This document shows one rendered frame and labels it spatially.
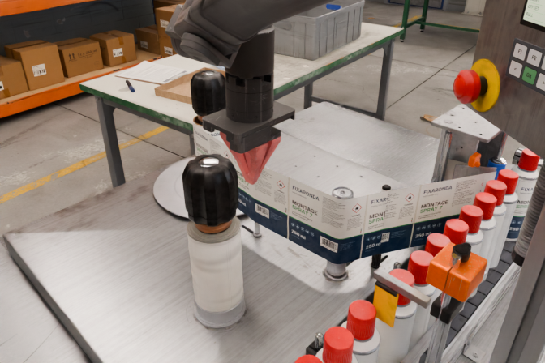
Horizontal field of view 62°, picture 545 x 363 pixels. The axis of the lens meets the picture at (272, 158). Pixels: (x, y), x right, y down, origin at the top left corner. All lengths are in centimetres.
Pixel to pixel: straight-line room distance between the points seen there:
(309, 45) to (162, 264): 169
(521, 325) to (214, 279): 42
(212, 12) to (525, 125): 32
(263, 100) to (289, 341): 43
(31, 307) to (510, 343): 82
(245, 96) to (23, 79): 375
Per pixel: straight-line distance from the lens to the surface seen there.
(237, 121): 54
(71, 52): 442
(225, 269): 74
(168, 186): 117
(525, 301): 58
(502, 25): 55
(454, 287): 49
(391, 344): 68
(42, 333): 97
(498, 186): 87
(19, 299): 106
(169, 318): 86
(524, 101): 52
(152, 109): 187
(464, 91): 55
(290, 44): 248
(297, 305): 86
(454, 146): 98
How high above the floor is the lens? 150
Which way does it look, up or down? 29 degrees down
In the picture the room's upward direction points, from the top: straight up
